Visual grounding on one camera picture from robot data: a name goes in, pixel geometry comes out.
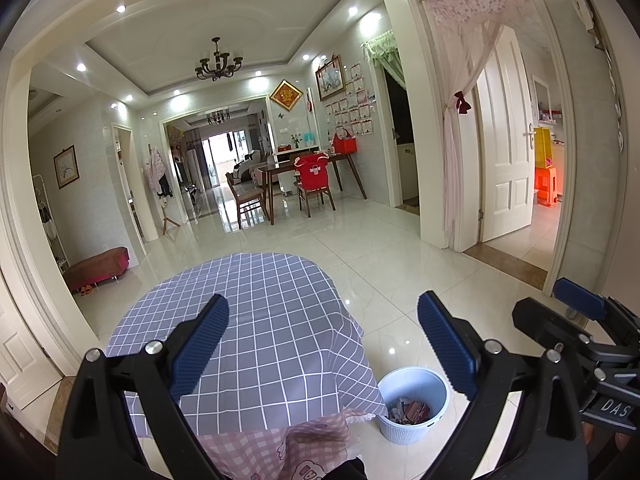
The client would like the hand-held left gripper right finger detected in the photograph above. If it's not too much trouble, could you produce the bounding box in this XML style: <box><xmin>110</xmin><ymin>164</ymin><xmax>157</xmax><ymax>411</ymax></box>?
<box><xmin>417</xmin><ymin>290</ymin><xmax>588</xmax><ymax>480</ymax></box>

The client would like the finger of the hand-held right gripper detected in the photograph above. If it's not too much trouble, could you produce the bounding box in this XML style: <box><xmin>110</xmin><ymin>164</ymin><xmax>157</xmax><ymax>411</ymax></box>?
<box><xmin>512</xmin><ymin>297</ymin><xmax>621</xmax><ymax>376</ymax></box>
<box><xmin>552</xmin><ymin>277</ymin><xmax>640</xmax><ymax>356</ymax></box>

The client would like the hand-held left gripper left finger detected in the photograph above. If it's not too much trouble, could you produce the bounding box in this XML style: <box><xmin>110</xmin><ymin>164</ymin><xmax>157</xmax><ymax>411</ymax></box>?
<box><xmin>57</xmin><ymin>293</ymin><xmax>231</xmax><ymax>480</ymax></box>

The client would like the light blue plastic bin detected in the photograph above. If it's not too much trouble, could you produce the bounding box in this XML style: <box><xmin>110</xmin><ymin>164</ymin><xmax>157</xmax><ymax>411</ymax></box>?
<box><xmin>376</xmin><ymin>366</ymin><xmax>451</xmax><ymax>447</ymax></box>

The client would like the red cardboard box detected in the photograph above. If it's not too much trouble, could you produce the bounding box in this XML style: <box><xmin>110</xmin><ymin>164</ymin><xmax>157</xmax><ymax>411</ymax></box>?
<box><xmin>402</xmin><ymin>399</ymin><xmax>433</xmax><ymax>425</ymax></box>

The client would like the person's right hand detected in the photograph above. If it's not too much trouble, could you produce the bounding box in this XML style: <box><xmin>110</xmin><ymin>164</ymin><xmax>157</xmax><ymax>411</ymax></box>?
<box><xmin>581</xmin><ymin>421</ymin><xmax>628</xmax><ymax>466</ymax></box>

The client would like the grey checked tablecloth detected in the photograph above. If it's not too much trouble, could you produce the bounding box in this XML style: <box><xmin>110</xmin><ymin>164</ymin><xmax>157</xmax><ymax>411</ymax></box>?
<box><xmin>105</xmin><ymin>252</ymin><xmax>388</xmax><ymax>441</ymax></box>

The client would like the pink checked blanket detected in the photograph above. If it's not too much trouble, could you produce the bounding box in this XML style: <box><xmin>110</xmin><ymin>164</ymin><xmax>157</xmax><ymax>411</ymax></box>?
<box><xmin>197</xmin><ymin>407</ymin><xmax>373</xmax><ymax>480</ymax></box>

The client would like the orange plastic stool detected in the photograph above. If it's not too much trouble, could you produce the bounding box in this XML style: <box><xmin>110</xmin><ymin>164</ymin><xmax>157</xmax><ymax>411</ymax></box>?
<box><xmin>532</xmin><ymin>166</ymin><xmax>560</xmax><ymax>208</ymax></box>

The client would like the red upholstered bench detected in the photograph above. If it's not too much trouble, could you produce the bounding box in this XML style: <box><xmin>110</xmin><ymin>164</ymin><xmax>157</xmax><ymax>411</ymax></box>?
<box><xmin>64</xmin><ymin>246</ymin><xmax>131</xmax><ymax>292</ymax></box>

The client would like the bare wooden chair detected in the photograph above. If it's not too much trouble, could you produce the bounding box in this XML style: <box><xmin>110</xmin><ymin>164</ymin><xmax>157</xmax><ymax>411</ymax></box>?
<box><xmin>226</xmin><ymin>172</ymin><xmax>268</xmax><ymax>231</ymax></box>

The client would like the white panel door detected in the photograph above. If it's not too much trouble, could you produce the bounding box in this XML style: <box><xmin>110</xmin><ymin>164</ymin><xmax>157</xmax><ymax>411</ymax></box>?
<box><xmin>475</xmin><ymin>25</ymin><xmax>532</xmax><ymax>243</ymax></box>
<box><xmin>0</xmin><ymin>270</ymin><xmax>63</xmax><ymax>411</ymax></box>

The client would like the dark cloth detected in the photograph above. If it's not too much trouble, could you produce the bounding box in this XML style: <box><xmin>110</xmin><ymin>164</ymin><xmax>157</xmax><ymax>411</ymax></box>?
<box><xmin>317</xmin><ymin>456</ymin><xmax>368</xmax><ymax>480</ymax></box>

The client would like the pink floral curtain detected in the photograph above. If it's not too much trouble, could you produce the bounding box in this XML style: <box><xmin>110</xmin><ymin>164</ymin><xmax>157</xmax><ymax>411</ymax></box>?
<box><xmin>422</xmin><ymin>0</ymin><xmax>531</xmax><ymax>251</ymax></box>

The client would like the coat stand with clothes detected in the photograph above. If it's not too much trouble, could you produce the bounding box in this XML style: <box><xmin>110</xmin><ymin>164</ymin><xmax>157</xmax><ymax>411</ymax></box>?
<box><xmin>142</xmin><ymin>144</ymin><xmax>181</xmax><ymax>238</ymax></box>

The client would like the grey sofa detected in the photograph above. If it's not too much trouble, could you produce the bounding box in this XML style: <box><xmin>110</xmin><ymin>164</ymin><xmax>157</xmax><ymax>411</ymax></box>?
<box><xmin>235</xmin><ymin>150</ymin><xmax>266</xmax><ymax>183</ymax></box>

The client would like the white metal rack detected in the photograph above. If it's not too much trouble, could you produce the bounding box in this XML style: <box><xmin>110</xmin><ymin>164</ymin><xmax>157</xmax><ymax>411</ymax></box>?
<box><xmin>31</xmin><ymin>174</ymin><xmax>68</xmax><ymax>273</ymax></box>

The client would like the wooden dining table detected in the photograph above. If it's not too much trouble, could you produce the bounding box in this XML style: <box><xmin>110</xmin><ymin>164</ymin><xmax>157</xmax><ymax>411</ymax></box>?
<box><xmin>260</xmin><ymin>152</ymin><xmax>368</xmax><ymax>225</ymax></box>

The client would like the chair with red cover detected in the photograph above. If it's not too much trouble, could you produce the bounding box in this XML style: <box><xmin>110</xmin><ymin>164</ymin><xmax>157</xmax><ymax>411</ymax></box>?
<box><xmin>293</xmin><ymin>152</ymin><xmax>337</xmax><ymax>218</ymax></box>

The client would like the red basket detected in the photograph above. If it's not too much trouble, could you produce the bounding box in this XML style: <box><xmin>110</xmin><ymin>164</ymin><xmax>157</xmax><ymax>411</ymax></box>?
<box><xmin>332</xmin><ymin>132</ymin><xmax>359</xmax><ymax>156</ymax></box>

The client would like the large black chandelier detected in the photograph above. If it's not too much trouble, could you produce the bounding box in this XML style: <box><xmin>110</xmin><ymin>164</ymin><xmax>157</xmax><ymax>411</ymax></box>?
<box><xmin>195</xmin><ymin>36</ymin><xmax>246</xmax><ymax>82</ymax></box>

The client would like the gold framed painting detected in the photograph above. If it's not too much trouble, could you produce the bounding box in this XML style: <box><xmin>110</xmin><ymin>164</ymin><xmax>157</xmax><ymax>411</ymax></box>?
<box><xmin>315</xmin><ymin>55</ymin><xmax>347</xmax><ymax>102</ymax></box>

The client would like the green curtain valance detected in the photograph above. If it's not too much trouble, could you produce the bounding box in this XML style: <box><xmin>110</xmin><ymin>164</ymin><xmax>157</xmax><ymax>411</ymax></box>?
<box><xmin>362</xmin><ymin>30</ymin><xmax>407</xmax><ymax>91</ymax></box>

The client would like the row of wall stickers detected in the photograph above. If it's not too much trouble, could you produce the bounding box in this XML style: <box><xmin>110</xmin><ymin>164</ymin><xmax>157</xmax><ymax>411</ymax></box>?
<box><xmin>565</xmin><ymin>0</ymin><xmax>628</xmax><ymax>153</ymax></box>

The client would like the dark framed wall picture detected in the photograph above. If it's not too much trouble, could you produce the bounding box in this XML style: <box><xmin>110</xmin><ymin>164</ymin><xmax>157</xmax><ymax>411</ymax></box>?
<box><xmin>53</xmin><ymin>145</ymin><xmax>81</xmax><ymax>190</ymax></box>

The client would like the group of wall certificates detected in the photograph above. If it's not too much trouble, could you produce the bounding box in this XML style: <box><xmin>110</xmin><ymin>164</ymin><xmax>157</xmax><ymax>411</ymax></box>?
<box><xmin>324</xmin><ymin>62</ymin><xmax>377</xmax><ymax>138</ymax></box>

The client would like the red diamond wall ornament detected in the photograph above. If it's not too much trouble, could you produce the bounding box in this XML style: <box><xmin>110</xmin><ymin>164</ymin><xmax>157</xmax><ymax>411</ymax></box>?
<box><xmin>269</xmin><ymin>79</ymin><xmax>304</xmax><ymax>112</ymax></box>

